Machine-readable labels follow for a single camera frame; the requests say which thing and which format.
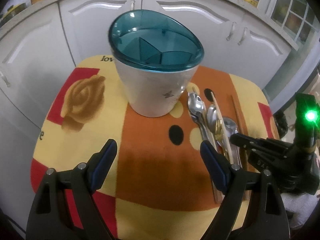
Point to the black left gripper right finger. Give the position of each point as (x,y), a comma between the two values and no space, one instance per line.
(265,218)

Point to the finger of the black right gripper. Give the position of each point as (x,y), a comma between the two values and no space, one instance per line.
(269,146)

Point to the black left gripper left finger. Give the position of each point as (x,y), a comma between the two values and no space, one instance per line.
(50,217)

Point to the gold fork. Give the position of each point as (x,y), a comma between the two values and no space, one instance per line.
(219,137)

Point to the small steel spoon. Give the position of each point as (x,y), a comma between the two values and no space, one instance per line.
(212,117)

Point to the large steel spoon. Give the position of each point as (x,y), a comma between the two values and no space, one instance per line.
(194,117)

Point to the white kitchen cabinets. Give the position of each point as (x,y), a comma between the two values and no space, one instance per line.
(39,53)

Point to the dark wooden chopstick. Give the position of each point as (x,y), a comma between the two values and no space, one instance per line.
(242,152)

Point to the light wooden chopstick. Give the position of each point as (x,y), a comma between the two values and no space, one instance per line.
(224,129)
(199,110)

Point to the steel spoon far right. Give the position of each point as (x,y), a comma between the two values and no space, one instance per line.
(232,128)

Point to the colourful fleece table mat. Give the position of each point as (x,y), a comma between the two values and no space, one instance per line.
(158,186)

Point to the floral utensil holder teal insert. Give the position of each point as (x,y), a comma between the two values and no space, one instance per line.
(155,57)

